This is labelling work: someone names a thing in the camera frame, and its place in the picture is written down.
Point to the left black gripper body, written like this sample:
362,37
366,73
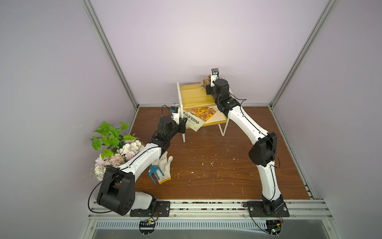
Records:
176,129

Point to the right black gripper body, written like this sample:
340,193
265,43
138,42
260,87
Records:
209,89

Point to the brown striped cloth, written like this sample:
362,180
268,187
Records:
205,82

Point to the colourful China history picture book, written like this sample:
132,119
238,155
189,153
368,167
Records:
197,117

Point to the white wooden two-tier bookshelf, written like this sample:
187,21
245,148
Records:
193,96

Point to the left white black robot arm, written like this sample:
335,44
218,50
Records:
117,188

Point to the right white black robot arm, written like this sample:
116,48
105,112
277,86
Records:
264,149

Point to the white work glove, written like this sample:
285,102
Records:
164,162

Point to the artificial flower bouquet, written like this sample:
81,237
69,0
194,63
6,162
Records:
116,147

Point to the left small circuit board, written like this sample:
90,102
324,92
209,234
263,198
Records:
147,227

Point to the small circuit board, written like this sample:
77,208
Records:
147,227
274,227

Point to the right small circuit board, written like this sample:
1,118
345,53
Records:
274,227

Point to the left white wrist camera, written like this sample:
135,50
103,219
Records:
175,113

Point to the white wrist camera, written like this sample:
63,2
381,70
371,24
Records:
214,76
175,113

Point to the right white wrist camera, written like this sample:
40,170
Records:
214,76

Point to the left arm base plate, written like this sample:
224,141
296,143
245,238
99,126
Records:
156,209

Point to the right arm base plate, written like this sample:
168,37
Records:
262,209

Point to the aluminium front rail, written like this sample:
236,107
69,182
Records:
232,209

